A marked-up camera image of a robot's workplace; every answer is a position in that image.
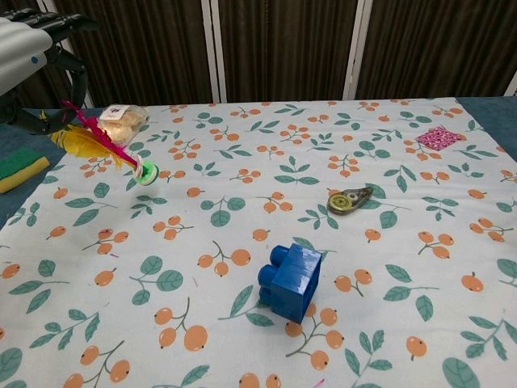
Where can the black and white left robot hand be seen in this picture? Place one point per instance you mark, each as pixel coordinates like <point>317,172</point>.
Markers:
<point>20,52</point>

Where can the red yellow feather toy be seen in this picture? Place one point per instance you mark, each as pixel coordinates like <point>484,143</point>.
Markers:
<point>97,141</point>

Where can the floral tablecloth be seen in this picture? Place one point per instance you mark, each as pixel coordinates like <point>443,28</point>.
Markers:
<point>258,234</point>

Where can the green and yellow sponge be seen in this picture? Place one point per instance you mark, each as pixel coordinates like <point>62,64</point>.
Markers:
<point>20,169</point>

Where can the clear bag of snacks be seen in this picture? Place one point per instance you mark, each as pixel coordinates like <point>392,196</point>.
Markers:
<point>125,125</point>

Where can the black folding screen white frames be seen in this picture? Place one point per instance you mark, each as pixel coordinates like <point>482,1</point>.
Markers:
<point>282,48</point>

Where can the transparent correction tape dispenser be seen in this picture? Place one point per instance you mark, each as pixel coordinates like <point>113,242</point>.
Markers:
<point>343,202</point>

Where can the blue plastic building block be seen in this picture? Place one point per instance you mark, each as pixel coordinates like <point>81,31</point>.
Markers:
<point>295,283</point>

